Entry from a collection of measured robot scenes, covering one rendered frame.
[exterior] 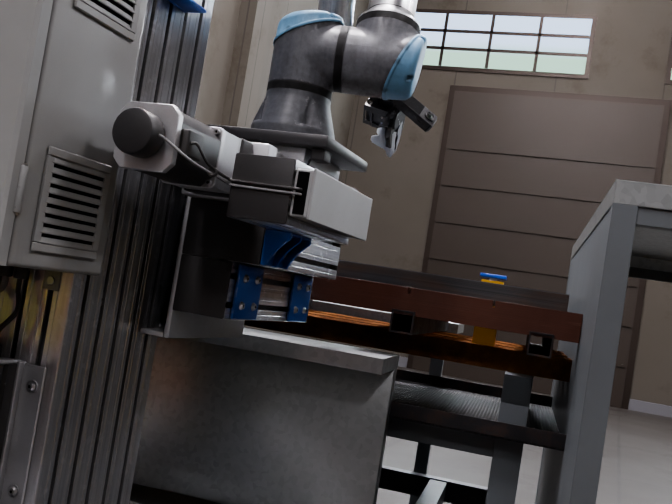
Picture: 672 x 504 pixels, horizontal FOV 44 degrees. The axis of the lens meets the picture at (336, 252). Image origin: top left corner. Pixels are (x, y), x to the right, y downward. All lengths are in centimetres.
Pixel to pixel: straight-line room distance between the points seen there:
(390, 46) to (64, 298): 68
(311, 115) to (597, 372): 64
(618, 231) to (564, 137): 860
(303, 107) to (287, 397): 67
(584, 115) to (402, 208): 239
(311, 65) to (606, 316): 65
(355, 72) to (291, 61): 11
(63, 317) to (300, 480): 79
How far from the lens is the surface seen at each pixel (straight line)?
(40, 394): 122
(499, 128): 1013
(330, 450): 179
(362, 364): 159
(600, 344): 143
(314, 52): 145
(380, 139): 201
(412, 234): 1015
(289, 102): 143
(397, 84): 144
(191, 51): 140
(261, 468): 183
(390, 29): 146
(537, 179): 995
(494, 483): 184
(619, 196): 145
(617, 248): 144
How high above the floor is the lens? 80
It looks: 3 degrees up
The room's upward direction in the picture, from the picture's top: 9 degrees clockwise
